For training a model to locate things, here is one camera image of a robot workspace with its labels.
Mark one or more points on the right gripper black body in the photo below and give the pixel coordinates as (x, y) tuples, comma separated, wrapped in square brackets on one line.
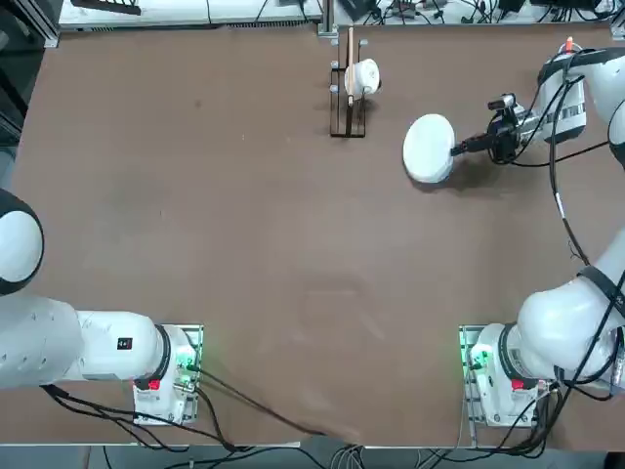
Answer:
[(505, 137)]

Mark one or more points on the white plate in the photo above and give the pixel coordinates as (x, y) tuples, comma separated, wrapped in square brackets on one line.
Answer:
[(429, 141)]

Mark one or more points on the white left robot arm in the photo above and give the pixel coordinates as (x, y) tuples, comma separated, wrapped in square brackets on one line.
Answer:
[(97, 352)]

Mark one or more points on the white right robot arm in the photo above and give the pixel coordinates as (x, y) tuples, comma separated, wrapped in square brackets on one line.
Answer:
[(552, 317)]

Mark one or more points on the blue plate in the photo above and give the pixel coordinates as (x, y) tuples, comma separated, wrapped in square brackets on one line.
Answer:
[(429, 181)]

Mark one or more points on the white cup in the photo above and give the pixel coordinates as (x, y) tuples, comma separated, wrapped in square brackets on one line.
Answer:
[(363, 75)]

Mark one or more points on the black power strip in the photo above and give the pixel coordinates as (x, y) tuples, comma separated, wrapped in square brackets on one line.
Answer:
[(107, 6)]

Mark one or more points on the aluminium post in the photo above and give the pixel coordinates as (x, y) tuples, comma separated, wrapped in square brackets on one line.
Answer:
[(327, 19)]

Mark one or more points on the aluminium frame rail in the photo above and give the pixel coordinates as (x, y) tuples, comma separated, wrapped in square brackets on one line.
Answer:
[(48, 29)]

